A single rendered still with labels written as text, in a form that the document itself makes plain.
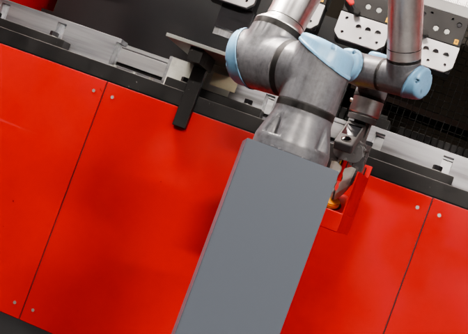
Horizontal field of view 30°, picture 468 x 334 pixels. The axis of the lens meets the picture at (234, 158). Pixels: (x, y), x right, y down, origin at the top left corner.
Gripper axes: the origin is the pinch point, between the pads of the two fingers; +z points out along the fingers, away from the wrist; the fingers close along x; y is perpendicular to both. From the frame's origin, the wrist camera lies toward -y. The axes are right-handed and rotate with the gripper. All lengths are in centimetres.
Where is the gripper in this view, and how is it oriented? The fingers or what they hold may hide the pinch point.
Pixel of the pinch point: (333, 194)
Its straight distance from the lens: 210.9
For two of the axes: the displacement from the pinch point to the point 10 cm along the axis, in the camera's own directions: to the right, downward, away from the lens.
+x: -8.9, -3.2, 3.1
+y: 3.1, 0.4, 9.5
